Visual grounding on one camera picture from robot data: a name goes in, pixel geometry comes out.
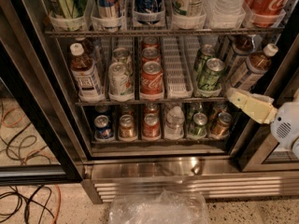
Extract red Coca-Cola can top shelf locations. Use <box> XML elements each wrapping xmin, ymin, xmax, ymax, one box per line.
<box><xmin>245</xmin><ymin>0</ymin><xmax>288</xmax><ymax>28</ymax></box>

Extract black cables on floor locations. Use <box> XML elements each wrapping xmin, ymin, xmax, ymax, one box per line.
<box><xmin>0</xmin><ymin>96</ymin><xmax>57</xmax><ymax>224</ymax></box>

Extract brown tea bottle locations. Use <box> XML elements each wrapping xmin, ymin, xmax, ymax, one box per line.
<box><xmin>70</xmin><ymin>43</ymin><xmax>104</xmax><ymax>103</ymax></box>
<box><xmin>224</xmin><ymin>35</ymin><xmax>256</xmax><ymax>79</ymax></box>
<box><xmin>227</xmin><ymin>43</ymin><xmax>278</xmax><ymax>91</ymax></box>

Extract green can bottom shelf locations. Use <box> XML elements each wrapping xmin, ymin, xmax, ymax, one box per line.
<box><xmin>188</xmin><ymin>112</ymin><xmax>207</xmax><ymax>137</ymax></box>

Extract brown tea bottle right behind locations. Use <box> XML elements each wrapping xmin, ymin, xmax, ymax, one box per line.
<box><xmin>224</xmin><ymin>35</ymin><xmax>256</xmax><ymax>79</ymax></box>

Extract blue Pepsi can bottom shelf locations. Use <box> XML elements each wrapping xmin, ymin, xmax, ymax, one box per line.
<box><xmin>94</xmin><ymin>115</ymin><xmax>114</xmax><ymax>140</ymax></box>

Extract clear plastic bag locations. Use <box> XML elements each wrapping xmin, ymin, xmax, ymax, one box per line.
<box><xmin>108</xmin><ymin>189</ymin><xmax>209</xmax><ymax>224</ymax></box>

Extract red can bottom shelf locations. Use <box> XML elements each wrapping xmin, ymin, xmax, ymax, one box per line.
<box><xmin>142</xmin><ymin>113</ymin><xmax>160</xmax><ymax>138</ymax></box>

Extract orange cable on floor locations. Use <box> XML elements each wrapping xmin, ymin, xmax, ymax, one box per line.
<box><xmin>0</xmin><ymin>105</ymin><xmax>63</xmax><ymax>224</ymax></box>

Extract stainless steel fridge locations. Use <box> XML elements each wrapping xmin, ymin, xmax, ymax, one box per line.
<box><xmin>0</xmin><ymin>0</ymin><xmax>299</xmax><ymax>203</ymax></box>

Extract white 7up can front middle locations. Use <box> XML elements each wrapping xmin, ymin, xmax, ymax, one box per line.
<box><xmin>108</xmin><ymin>62</ymin><xmax>133</xmax><ymax>95</ymax></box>

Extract black framed glass fridge door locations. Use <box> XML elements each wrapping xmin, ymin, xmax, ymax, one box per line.
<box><xmin>0</xmin><ymin>37</ymin><xmax>84</xmax><ymax>186</ymax></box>

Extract red Coca-Cola can front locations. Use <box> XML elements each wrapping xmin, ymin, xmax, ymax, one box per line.
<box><xmin>141</xmin><ymin>62</ymin><xmax>164</xmax><ymax>95</ymax></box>

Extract green can behind middle shelf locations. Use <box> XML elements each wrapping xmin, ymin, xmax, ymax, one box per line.
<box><xmin>193</xmin><ymin>44</ymin><xmax>216</xmax><ymax>78</ymax></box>

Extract clear water bottle bottom shelf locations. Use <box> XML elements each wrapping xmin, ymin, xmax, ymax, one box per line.
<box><xmin>164</xmin><ymin>106</ymin><xmax>185</xmax><ymax>140</ymax></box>

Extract white 7up can behind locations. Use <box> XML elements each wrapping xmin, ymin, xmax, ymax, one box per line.
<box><xmin>112</xmin><ymin>47</ymin><xmax>133</xmax><ymax>73</ymax></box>

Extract green can front middle shelf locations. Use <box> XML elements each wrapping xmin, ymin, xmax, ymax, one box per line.
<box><xmin>197</xmin><ymin>58</ymin><xmax>225</xmax><ymax>91</ymax></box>

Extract brown tea bottle right front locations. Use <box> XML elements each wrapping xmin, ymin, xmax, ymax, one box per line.
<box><xmin>227</xmin><ymin>43</ymin><xmax>278</xmax><ymax>91</ymax></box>

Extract brown tea bottle left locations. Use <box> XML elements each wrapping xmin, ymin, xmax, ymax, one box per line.
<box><xmin>70</xmin><ymin>43</ymin><xmax>104</xmax><ymax>103</ymax></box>

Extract orange can bottom shelf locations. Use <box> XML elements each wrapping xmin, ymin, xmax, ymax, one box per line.
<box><xmin>210</xmin><ymin>112</ymin><xmax>233</xmax><ymax>136</ymax></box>

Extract blue Red Bull can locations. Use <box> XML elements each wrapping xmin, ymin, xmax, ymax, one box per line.
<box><xmin>95</xmin><ymin>0</ymin><xmax>124</xmax><ymax>19</ymax></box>

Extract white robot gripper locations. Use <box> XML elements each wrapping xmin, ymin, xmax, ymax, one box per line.
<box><xmin>226</xmin><ymin>88</ymin><xmax>299</xmax><ymax>158</ymax></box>

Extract gold can bottom shelf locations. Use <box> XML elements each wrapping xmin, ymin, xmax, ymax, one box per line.
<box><xmin>120</xmin><ymin>115</ymin><xmax>135</xmax><ymax>138</ymax></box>

